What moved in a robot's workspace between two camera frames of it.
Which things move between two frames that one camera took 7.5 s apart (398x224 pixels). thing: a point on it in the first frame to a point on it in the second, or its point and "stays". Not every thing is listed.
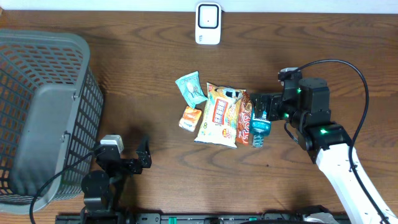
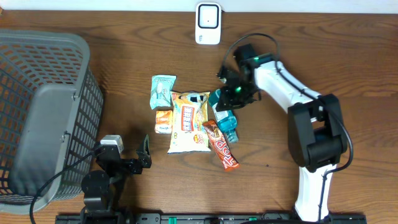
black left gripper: x=143 y=154 stays
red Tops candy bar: x=243 y=121 to x=221 y=145
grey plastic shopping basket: x=51 y=114 stays
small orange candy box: x=189 y=119 to x=163 y=121
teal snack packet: x=191 y=89 to x=161 y=88
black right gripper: x=273 y=99 to x=227 y=101
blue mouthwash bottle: x=259 y=127 to x=225 y=117
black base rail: x=200 y=218 stays
